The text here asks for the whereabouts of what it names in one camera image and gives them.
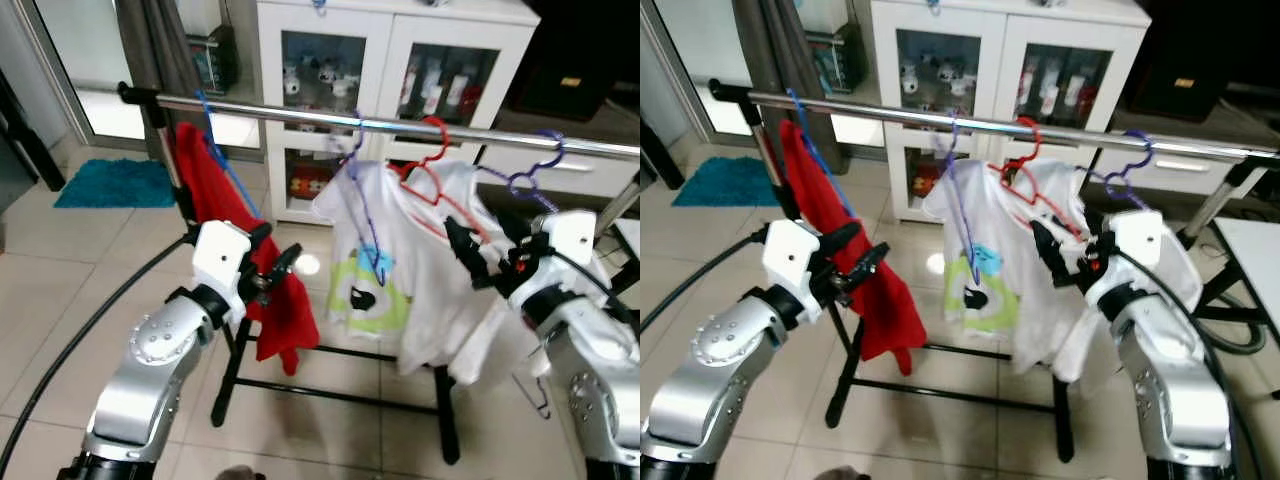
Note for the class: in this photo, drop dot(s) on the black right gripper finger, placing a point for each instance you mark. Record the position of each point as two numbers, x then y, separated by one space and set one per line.
1053 252
468 252
1100 233
520 235

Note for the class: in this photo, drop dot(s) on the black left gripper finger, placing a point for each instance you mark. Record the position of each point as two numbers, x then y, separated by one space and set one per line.
283 264
260 237
838 240
866 266

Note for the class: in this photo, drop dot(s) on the dark purple hanger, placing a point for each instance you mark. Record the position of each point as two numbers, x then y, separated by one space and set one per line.
1125 172
522 180

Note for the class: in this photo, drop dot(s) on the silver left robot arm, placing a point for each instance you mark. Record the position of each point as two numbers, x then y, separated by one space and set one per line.
720 350
150 350

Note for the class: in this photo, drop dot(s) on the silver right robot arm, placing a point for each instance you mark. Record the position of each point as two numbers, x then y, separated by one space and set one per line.
590 380
1170 380

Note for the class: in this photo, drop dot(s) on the blue hanger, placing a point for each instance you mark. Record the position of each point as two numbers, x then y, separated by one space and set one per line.
815 150
228 170

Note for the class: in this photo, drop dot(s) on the red hanger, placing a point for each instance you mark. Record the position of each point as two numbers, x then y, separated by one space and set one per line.
445 135
1035 130

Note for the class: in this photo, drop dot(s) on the red garment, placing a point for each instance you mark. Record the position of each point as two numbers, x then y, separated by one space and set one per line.
285 310
890 310

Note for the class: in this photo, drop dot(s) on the white shirt with green monster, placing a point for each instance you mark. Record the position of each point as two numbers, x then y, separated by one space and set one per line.
1020 330
430 290

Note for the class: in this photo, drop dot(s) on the chrome and black clothes rack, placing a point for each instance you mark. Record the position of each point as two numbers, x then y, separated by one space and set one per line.
900 111
300 116

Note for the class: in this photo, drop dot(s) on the teal rug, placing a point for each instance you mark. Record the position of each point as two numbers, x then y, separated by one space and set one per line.
110 185
720 182

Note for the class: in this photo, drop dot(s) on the black slanted bar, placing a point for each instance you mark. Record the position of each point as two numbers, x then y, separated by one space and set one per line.
660 160
30 140

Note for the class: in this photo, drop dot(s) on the black speaker box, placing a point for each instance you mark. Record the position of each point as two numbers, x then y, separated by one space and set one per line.
1180 50
570 50

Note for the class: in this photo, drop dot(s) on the grey robot leg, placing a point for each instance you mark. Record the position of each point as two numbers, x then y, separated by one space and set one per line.
240 473
842 473

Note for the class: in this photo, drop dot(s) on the dark grey curtain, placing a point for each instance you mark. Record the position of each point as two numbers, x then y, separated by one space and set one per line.
150 40
770 40

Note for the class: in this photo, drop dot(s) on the white glass-door cabinet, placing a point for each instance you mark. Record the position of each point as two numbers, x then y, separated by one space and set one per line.
380 30
990 30

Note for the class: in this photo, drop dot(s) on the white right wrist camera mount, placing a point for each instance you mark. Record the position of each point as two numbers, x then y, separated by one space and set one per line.
570 235
1138 235

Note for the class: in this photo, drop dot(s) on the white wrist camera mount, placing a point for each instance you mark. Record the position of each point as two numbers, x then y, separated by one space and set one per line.
570 235
790 255
1138 235
220 255

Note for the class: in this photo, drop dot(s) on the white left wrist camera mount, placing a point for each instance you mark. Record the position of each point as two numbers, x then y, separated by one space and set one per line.
790 255
220 255

